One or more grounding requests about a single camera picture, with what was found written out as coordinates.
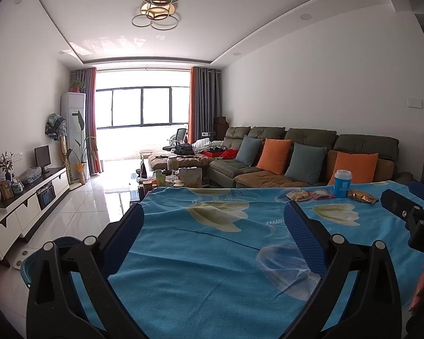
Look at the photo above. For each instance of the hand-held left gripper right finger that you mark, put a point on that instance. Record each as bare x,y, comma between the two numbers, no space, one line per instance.
304,240

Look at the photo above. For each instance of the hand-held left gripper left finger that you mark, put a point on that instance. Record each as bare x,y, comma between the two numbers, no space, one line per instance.
127,227

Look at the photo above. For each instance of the blue plastic bin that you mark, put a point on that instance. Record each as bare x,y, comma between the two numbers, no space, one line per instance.
31,265

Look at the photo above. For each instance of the small gold snack packet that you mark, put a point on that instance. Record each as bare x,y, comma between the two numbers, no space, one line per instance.
363,196

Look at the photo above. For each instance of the clear biscuit packet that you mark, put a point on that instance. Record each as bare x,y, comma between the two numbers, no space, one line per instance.
298,195

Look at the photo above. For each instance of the pink snack packet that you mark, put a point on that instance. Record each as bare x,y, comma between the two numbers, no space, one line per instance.
320,194

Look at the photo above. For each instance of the glass coffee table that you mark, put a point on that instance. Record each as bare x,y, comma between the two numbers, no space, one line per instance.
162,183

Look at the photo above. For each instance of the orange cushion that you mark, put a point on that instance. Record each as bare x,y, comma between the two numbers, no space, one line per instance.
357,164
272,156

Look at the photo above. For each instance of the blue tumbler with white lid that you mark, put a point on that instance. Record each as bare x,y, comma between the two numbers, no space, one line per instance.
342,183

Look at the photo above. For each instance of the tall plant in yellow pot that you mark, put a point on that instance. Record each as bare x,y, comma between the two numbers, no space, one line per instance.
81,173

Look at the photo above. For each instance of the green and brown sofa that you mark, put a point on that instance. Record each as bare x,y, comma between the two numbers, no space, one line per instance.
261,178

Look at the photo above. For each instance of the large blue-grey cushion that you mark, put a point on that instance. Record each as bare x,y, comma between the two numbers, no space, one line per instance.
305,164

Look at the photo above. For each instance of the clear storage jar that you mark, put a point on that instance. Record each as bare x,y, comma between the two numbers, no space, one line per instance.
172,162

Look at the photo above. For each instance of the brown paper bag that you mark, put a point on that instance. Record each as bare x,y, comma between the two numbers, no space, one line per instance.
190,177

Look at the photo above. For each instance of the blue floral blanket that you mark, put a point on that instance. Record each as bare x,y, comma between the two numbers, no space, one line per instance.
205,254

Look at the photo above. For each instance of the black cabinet appliance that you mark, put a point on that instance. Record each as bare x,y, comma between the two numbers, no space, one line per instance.
46,196

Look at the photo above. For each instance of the black bag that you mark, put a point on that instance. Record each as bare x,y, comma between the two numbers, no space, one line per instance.
183,149

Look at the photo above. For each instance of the white and black TV cabinet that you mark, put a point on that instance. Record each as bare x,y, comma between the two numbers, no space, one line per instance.
28,208

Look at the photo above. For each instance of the small blue-grey cushion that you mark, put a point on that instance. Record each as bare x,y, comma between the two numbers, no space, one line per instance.
248,150

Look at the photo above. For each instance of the black office chair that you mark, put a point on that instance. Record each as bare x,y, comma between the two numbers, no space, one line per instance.
181,135

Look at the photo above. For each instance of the plastic-wrapped bundle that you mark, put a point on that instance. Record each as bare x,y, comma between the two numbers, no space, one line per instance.
31,175

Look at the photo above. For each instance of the white bathroom scale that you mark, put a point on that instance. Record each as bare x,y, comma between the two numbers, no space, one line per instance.
21,257

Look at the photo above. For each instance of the black monitor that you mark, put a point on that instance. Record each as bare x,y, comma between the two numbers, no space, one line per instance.
42,157

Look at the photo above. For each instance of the white clothes pile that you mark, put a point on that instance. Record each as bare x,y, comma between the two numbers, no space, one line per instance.
202,143

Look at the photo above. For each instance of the red cloth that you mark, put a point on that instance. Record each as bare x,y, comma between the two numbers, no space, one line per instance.
229,153

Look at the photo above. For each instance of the blue and white porcelain jar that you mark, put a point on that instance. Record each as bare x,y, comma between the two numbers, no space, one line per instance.
17,187

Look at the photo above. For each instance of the grey and orange curtain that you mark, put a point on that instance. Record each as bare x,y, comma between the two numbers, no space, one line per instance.
90,113
205,102

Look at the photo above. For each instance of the fan with patterned cover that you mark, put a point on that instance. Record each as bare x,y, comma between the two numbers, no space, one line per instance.
55,125

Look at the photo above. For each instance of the large window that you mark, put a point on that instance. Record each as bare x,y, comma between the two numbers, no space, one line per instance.
155,106

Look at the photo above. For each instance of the white standing air conditioner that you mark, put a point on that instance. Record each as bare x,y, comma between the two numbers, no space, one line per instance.
72,102

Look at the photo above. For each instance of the small potted plant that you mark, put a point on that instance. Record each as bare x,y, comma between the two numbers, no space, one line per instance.
6,162

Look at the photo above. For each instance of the green potted plant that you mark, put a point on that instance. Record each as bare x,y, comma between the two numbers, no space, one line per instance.
77,86

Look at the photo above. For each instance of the white wall switch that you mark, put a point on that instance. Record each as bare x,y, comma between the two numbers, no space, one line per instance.
414,102

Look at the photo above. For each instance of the wooden picture frame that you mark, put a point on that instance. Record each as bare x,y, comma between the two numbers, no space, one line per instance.
6,190

